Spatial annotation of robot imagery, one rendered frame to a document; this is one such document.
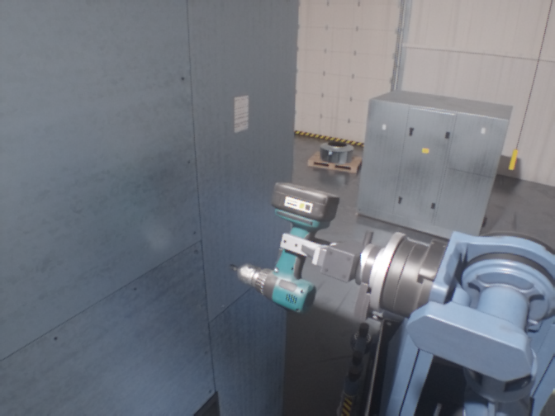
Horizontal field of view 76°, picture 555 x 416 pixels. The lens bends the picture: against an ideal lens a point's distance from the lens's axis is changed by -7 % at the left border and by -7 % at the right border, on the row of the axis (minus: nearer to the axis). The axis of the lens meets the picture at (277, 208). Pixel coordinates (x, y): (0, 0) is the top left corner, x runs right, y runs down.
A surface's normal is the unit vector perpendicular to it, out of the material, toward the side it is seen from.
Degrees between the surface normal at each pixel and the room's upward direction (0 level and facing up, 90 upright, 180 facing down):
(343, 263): 69
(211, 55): 90
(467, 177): 90
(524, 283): 107
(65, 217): 90
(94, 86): 90
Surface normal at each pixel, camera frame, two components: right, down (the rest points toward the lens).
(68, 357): 0.84, 0.26
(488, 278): -0.53, 0.59
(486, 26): -0.55, 0.36
